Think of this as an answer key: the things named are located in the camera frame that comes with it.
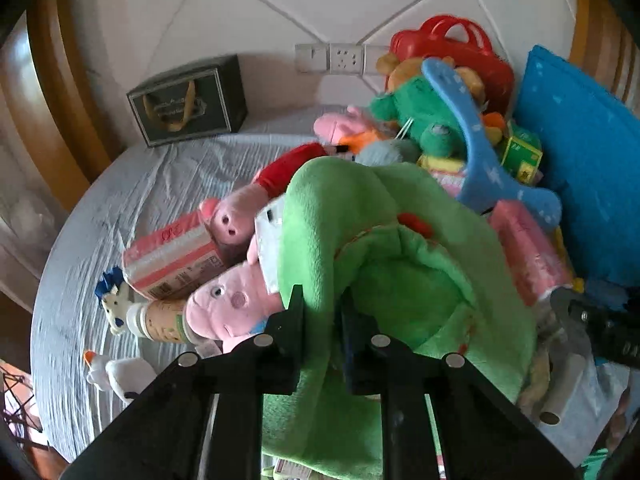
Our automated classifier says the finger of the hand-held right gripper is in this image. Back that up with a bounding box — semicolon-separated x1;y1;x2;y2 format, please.
567;297;640;367

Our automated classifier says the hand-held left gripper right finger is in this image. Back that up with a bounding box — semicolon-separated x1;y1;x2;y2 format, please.
342;300;581;480

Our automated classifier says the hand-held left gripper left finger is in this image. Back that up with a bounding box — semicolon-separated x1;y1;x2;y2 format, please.
60;285;306;480

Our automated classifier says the blue felt storage box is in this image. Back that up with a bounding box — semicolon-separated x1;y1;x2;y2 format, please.
512;45;640;288

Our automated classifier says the grey cloth covered desktop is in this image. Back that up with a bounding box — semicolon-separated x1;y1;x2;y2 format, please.
30;105;640;466

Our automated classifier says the grey plastic tube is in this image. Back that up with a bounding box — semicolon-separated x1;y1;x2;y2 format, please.
537;354;587;426

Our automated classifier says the large pink pig plush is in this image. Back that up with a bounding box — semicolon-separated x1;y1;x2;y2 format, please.
185;240;287;356

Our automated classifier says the pink tissue pack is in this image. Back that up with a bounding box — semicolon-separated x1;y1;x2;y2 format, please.
487;200;576;307

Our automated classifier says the beige label drink bottle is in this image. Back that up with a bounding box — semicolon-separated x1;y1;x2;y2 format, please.
125;297;211;346

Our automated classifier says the pink pig plush red dress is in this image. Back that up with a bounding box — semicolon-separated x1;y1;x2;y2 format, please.
198;142;331;261

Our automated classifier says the pink striped carton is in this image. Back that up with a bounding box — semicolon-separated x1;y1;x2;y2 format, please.
122;210;236;301

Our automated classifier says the white goose plush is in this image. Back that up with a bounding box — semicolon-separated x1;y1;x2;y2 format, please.
84;350;159;406

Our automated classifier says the white toy with blue hair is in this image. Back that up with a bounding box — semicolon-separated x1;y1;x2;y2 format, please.
95;267;137;337

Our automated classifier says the grey-blue plush toy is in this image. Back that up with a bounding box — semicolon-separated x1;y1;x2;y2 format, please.
356;139;422;167

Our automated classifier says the small green carton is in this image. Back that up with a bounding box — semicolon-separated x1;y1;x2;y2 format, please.
500;120;544;186

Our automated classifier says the orange plush toy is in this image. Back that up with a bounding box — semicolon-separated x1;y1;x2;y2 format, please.
344;129;387;155

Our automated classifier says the blue star-patterned plush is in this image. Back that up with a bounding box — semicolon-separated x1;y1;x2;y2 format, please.
421;57;563;233

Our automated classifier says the small pink plush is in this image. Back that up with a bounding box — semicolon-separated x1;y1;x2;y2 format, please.
314;105;382;142

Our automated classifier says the dark green plush toy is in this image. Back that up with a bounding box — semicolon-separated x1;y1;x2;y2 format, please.
369;76;471;158

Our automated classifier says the brown teddy bear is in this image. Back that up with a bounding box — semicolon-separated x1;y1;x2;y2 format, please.
376;55;488;106

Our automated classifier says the red plastic basket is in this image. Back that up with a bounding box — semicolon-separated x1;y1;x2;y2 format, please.
389;15;516;122

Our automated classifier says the dark gift box gold handle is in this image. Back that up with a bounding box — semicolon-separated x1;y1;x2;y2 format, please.
126;55;249;148

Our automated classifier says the white wall socket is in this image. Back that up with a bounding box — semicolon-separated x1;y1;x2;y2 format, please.
295;42;396;77

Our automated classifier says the wooden door frame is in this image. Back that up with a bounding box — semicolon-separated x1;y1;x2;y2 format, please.
0;0;123;221
570;0;640;106

